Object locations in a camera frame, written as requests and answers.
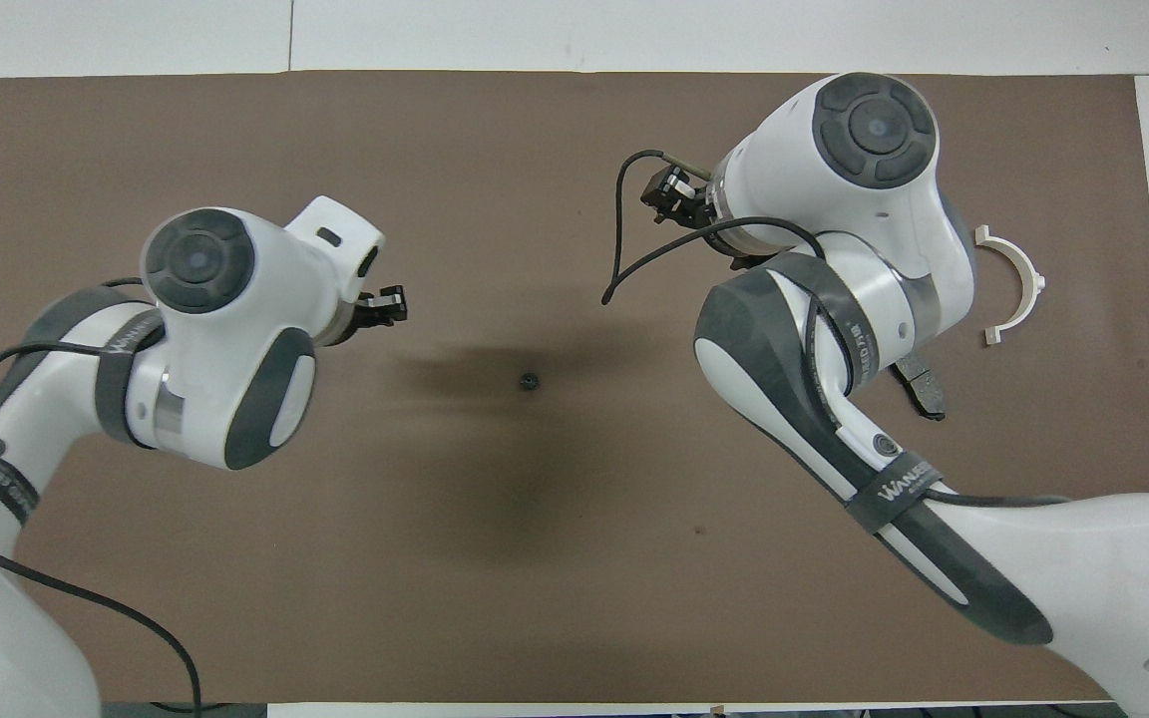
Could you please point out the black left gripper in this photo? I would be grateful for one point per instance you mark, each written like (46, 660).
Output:
(363, 317)

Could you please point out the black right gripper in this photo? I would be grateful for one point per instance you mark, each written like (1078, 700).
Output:
(704, 204)

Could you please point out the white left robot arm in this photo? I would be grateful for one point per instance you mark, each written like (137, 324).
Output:
(205, 379)

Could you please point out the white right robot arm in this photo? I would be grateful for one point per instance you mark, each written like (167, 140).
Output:
(1083, 568)

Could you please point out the brown table mat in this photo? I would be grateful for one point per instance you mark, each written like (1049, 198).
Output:
(515, 130)

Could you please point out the long dark brake pad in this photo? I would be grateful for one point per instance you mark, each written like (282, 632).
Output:
(926, 394)

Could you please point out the white semicircular bracket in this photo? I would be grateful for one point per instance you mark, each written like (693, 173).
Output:
(1029, 274)

